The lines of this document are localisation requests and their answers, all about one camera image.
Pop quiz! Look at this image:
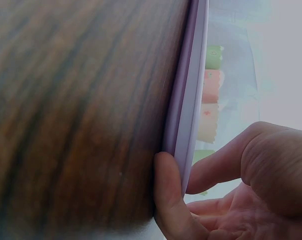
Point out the person's right hand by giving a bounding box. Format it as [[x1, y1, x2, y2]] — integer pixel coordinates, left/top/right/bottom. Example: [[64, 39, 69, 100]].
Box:
[[152, 121, 302, 240]]

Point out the lilac notebook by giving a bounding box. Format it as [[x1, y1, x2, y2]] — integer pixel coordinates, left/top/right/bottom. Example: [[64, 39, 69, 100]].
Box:
[[162, 0, 211, 199]]

